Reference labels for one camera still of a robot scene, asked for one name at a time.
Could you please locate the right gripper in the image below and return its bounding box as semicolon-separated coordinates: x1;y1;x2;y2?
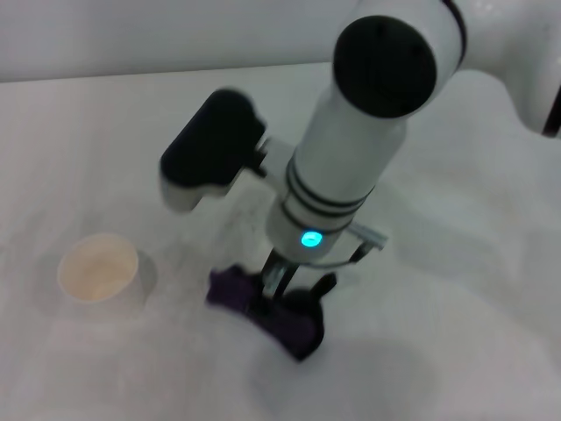
261;248;338;304

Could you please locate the purple rag with black trim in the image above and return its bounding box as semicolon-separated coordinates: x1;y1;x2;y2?
205;262;328;363

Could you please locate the white paper cup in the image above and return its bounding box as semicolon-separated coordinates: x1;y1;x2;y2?
56;233;148;319

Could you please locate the grey metal mount bracket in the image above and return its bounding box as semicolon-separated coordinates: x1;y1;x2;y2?
306;222;389;269

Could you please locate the black and white wrist camera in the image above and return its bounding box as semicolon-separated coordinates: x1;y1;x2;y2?
158;89;268;215

